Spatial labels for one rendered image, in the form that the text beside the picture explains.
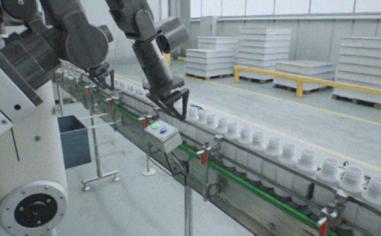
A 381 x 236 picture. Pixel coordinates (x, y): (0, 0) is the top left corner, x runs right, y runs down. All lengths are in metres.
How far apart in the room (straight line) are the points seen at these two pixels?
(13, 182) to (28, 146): 0.10
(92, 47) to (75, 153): 1.21
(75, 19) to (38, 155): 0.35
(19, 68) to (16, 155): 0.26
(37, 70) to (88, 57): 0.09
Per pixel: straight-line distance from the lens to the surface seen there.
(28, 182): 0.75
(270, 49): 7.80
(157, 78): 0.61
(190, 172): 1.20
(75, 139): 1.65
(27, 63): 0.51
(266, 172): 0.90
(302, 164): 0.82
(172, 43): 0.62
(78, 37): 0.51
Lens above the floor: 1.49
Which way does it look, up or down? 18 degrees down
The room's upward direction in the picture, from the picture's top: straight up
